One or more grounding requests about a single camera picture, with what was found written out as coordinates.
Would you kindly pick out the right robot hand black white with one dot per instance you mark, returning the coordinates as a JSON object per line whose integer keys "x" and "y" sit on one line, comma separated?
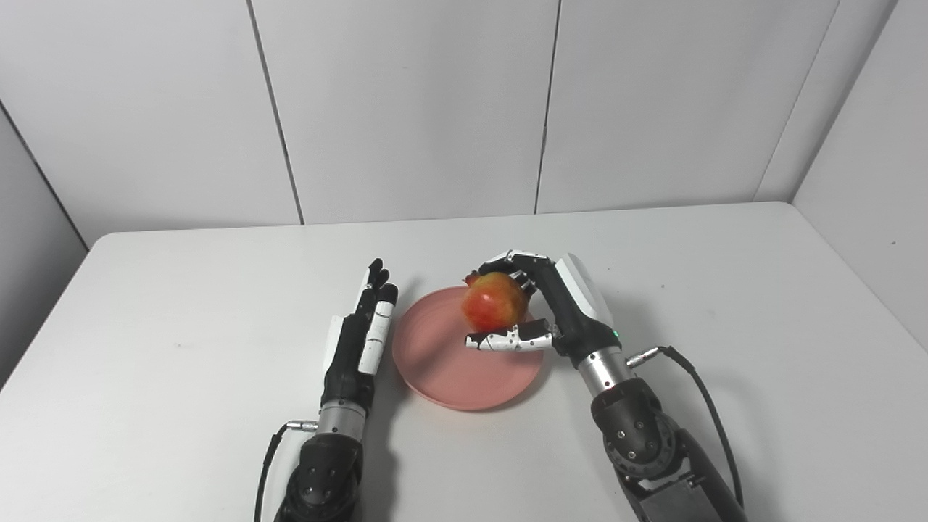
{"x": 573, "y": 312}

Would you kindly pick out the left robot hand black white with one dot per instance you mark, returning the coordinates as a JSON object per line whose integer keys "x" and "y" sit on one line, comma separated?
{"x": 359, "y": 348}

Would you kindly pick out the red pomegranate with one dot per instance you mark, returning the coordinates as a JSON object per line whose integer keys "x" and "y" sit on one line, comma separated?
{"x": 495, "y": 301}

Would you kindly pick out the pink round plate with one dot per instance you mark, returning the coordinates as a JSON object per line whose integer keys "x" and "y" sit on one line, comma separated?
{"x": 442, "y": 362}

